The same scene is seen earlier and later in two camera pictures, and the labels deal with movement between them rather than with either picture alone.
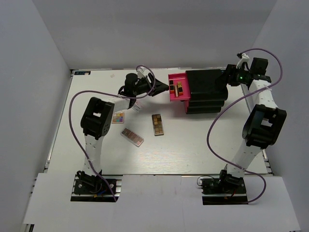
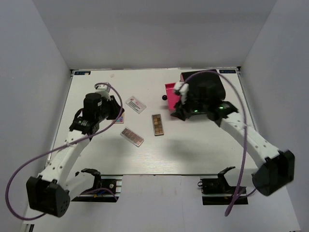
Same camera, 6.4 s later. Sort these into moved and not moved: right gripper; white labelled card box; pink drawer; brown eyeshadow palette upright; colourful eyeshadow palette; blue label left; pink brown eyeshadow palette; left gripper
Moved: pink drawer; left gripper; right gripper
Not moved: colourful eyeshadow palette; pink brown eyeshadow palette; blue label left; brown eyeshadow palette upright; white labelled card box
